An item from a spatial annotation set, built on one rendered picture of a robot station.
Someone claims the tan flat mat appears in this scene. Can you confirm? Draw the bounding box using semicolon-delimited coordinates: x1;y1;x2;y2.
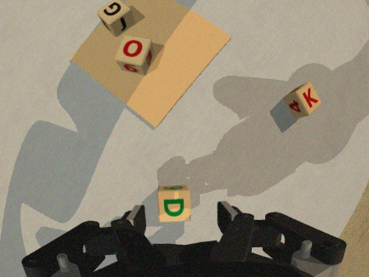
70;0;232;128

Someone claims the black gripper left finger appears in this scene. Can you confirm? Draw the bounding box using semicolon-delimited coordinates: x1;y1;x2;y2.
21;205;167;277

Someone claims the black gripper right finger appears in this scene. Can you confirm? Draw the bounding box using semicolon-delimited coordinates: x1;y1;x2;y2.
209;201;347;277

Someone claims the tan wooden letter block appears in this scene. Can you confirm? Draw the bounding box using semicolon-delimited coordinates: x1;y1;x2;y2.
96;0;135;37
114;35;154;76
156;184;191;223
283;82;321;119

